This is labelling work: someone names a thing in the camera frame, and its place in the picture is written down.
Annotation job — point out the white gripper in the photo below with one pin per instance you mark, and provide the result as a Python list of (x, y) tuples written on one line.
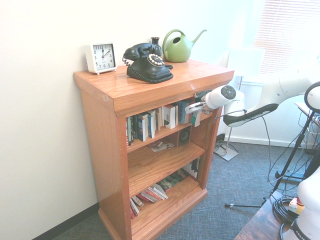
[(196, 107)]

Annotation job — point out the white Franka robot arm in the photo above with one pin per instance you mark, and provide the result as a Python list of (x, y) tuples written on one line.
[(220, 96)]

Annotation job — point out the blue hardcover book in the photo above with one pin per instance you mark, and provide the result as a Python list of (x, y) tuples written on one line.
[(183, 112)]

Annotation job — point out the thick white book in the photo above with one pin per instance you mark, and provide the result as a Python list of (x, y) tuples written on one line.
[(170, 117)]

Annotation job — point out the brown box with speaker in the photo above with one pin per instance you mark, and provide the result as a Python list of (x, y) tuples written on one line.
[(185, 136)]

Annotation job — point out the cream paperback book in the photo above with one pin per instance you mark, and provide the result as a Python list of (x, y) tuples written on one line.
[(161, 117)]

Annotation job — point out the white blue cover book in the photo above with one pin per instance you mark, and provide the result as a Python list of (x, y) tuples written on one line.
[(151, 125)]

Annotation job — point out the scattered picture cards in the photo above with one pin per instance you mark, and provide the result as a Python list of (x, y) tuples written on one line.
[(161, 146)]

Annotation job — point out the white and black book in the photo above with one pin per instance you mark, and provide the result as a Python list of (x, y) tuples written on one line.
[(142, 128)]

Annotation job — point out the green plastic watering can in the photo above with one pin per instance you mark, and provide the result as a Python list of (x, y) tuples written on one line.
[(177, 50)]

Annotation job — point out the white book with black print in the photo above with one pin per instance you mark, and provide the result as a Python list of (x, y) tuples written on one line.
[(193, 170)]

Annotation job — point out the grey green book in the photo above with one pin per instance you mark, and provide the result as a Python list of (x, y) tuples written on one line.
[(134, 127)]

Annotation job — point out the green cover book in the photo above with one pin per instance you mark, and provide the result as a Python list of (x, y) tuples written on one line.
[(172, 181)]

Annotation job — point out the black glossy vase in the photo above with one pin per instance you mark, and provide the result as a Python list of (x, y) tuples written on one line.
[(155, 41)]

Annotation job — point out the white book with red print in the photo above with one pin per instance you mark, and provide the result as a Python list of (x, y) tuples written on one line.
[(160, 192)]

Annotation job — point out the wooden bookshelf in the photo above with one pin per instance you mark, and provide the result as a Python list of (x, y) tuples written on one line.
[(105, 150)]

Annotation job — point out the red paperback book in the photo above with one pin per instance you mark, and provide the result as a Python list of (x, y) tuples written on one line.
[(147, 197)]

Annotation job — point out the white square alarm clock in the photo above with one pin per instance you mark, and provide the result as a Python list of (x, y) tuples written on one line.
[(102, 58)]

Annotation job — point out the white window blinds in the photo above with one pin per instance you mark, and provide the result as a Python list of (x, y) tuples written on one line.
[(287, 37)]

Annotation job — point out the white grey book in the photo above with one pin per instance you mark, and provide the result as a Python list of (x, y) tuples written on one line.
[(133, 211)]

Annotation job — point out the dark wooden table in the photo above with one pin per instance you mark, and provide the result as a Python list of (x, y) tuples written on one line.
[(260, 225)]

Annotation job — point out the yellow red emergency stop button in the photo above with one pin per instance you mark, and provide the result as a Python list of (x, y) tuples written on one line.
[(296, 206)]

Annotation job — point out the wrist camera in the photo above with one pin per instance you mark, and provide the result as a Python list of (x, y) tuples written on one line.
[(202, 94)]

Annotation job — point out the black camera stand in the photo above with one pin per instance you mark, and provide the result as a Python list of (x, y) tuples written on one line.
[(297, 147)]

